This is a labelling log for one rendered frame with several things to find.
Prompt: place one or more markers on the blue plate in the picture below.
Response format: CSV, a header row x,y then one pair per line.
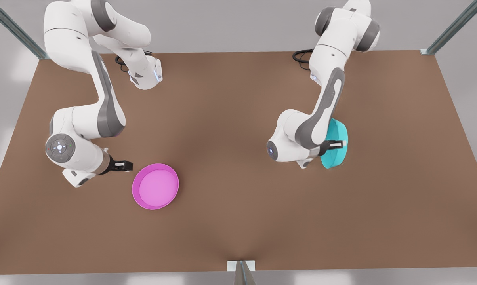
x,y
337,136

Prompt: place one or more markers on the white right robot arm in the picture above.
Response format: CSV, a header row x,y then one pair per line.
x,y
82,122

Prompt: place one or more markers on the pink plate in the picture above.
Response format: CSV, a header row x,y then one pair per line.
x,y
156,186

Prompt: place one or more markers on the silver frame post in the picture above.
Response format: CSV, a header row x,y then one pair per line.
x,y
14,28
452,28
243,273

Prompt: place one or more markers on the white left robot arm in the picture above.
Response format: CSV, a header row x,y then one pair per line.
x,y
325,99

